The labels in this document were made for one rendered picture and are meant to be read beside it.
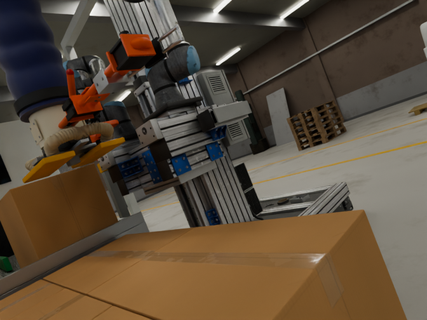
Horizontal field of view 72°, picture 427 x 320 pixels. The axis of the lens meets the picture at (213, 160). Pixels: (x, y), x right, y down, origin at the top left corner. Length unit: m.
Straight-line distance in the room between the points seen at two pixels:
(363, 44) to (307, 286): 10.82
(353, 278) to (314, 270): 0.12
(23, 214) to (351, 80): 10.65
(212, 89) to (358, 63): 9.62
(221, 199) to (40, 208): 0.89
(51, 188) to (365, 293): 1.38
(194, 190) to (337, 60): 10.13
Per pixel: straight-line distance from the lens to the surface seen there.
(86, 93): 0.93
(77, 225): 1.62
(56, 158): 1.05
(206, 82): 1.80
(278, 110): 12.16
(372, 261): 0.67
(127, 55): 0.72
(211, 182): 1.64
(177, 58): 1.41
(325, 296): 0.52
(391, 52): 10.97
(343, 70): 11.36
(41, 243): 1.58
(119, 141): 1.14
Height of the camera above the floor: 0.77
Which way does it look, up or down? 1 degrees down
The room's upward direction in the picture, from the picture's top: 22 degrees counter-clockwise
